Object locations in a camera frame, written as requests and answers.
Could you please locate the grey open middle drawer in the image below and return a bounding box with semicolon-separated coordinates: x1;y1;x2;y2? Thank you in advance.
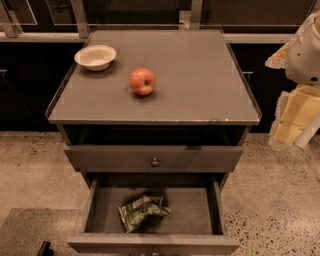
67;173;240;256

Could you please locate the round brass top knob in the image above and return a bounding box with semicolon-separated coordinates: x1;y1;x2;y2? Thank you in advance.
151;158;159;167

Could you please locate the black object at floor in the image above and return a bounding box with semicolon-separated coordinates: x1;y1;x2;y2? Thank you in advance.
37;241;54;256

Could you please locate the metal railing frame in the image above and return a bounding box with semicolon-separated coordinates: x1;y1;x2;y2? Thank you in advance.
0;0;320;43

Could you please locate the round brass knob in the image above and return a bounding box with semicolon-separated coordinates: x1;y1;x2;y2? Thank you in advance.
151;158;159;167
151;248;160;256

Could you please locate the grey top drawer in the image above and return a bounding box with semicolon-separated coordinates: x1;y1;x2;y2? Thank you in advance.
64;145;243;173

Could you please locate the round brass middle knob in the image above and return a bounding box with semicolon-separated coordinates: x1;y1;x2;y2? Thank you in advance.
151;248;160;256

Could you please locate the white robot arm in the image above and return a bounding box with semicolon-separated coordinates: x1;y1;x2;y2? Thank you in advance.
265;11;320;151

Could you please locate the green jalapeno chip bag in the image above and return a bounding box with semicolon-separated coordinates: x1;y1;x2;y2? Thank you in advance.
118;195;171;233

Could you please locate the red apple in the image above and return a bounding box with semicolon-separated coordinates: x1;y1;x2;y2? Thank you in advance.
129;68;156;96

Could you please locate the white paper bowl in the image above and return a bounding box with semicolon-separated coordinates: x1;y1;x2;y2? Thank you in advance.
74;45;117;71

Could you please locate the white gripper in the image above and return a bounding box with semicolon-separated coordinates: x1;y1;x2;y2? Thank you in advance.
265;44;320;151

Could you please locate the grey drawer cabinet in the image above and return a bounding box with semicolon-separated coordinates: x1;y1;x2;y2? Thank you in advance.
47;30;261;182

